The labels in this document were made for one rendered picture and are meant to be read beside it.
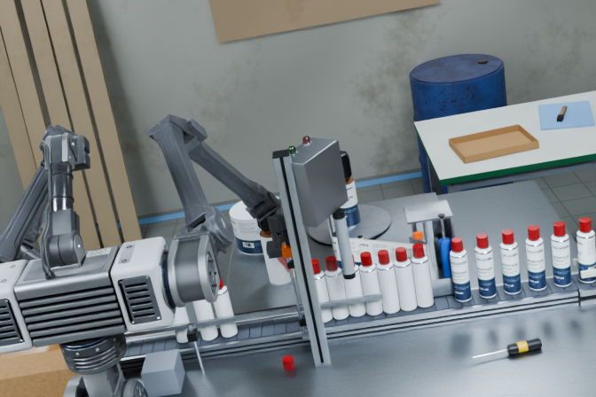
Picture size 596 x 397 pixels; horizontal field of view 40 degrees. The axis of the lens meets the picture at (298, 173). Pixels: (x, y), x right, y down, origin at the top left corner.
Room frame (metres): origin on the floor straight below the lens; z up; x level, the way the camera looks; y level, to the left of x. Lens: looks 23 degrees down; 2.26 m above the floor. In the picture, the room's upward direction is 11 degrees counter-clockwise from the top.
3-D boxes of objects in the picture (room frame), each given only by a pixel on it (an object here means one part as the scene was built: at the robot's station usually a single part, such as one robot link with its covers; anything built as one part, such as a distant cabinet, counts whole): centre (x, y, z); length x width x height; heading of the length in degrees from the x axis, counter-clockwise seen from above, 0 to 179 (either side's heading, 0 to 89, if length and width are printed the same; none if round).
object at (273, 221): (2.21, 0.09, 1.20); 0.07 x 0.06 x 0.07; 177
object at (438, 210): (2.20, -0.36, 1.14); 0.14 x 0.11 x 0.01; 86
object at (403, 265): (2.10, -0.25, 0.98); 0.05 x 0.05 x 0.20
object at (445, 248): (2.14, -0.39, 0.98); 0.03 x 0.03 x 0.17
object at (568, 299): (2.13, 0.07, 0.85); 1.65 x 0.11 x 0.05; 86
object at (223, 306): (2.15, 0.30, 0.98); 0.05 x 0.05 x 0.20
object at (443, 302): (2.13, 0.07, 0.86); 1.65 x 0.08 x 0.04; 86
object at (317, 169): (2.04, -0.04, 1.38); 0.17 x 0.10 x 0.19; 141
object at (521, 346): (1.85, -0.47, 0.84); 0.20 x 0.03 x 0.03; 92
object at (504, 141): (3.38, -0.89, 0.82); 0.34 x 0.24 x 0.04; 92
